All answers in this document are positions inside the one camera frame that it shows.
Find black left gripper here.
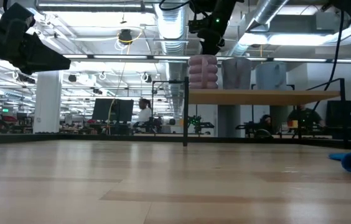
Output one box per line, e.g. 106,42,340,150
0,2,72,76

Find wooden shelf with black posts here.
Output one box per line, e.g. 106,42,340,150
182,76,349,149

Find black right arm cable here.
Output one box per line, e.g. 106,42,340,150
313,9,345,110

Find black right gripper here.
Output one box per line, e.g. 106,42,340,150
194,0,245,57

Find white building column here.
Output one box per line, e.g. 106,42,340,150
33,70,62,134

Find black ceiling camera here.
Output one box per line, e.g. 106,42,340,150
118,29,134,45

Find person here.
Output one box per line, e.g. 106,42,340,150
287,104,326,128
138,98,153,123
258,114,273,134

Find light blue mug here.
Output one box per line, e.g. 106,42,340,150
255,61,288,91

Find lavender mug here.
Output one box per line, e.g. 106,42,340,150
221,57,253,90

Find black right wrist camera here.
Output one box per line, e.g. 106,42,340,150
189,17,214,34

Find dark background monitor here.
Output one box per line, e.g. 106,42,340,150
91,98,135,123

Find pink ribbed mug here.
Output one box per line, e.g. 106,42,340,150
187,54,219,90

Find LED light bar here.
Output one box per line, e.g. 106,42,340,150
62,53,351,63

